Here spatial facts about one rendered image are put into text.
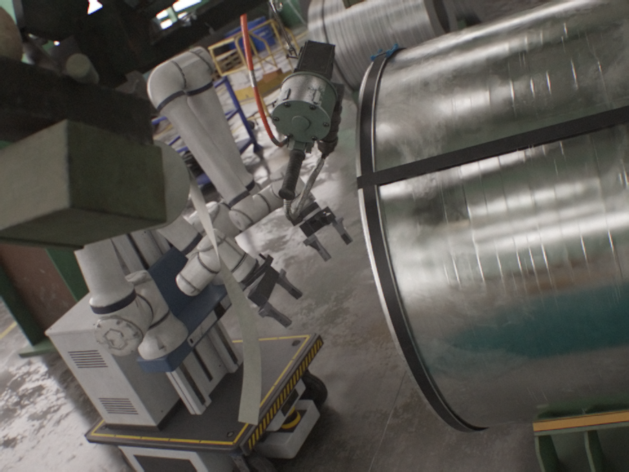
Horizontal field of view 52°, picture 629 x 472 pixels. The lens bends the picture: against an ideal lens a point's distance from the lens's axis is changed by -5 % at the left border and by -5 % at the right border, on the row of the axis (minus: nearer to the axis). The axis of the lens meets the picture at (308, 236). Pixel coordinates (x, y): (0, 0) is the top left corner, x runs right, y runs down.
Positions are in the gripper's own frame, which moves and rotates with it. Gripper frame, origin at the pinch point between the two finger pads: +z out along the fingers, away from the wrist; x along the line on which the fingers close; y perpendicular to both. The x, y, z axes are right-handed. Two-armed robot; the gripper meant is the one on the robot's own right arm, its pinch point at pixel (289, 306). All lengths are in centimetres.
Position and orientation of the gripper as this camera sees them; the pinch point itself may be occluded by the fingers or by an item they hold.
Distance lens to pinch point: 211.9
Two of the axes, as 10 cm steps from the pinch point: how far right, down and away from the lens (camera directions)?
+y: -6.3, 5.3, 5.7
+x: -2.4, 5.7, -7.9
